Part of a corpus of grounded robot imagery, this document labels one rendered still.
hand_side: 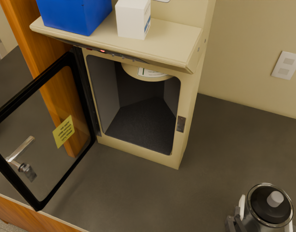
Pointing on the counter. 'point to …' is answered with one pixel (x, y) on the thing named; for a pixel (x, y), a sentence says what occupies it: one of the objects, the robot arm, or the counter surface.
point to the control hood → (166, 42)
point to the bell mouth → (145, 73)
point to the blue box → (74, 14)
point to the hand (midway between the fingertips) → (264, 211)
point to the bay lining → (125, 89)
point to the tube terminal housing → (179, 18)
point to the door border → (14, 103)
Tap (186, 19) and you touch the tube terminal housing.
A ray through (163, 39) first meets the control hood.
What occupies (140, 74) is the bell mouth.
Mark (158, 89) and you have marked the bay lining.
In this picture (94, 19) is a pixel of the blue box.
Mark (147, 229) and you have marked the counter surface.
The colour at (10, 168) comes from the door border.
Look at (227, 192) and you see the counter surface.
